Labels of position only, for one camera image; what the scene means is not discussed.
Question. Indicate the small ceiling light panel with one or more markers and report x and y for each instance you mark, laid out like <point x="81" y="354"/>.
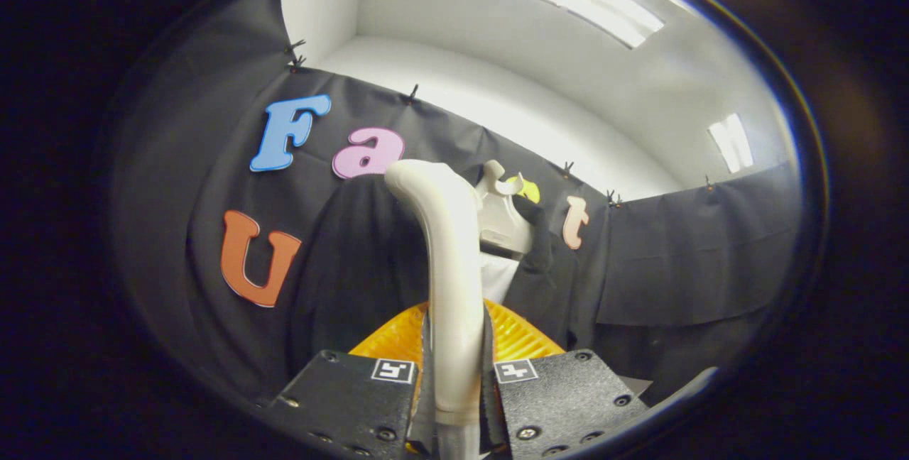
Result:
<point x="731" y="144"/>

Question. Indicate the black backdrop cloth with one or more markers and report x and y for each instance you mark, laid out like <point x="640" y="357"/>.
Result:
<point x="696" y="254"/>

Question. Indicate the black suit jacket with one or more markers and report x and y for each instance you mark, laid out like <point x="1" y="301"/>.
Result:
<point x="355" y="254"/>

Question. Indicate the row of black cloth clips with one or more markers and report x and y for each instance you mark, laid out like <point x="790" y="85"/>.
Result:
<point x="613" y="199"/>

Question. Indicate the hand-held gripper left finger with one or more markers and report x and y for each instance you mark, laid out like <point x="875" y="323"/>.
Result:
<point x="425" y="403"/>

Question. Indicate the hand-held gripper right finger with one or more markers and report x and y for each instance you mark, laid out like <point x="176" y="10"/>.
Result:
<point x="491" y="403"/>

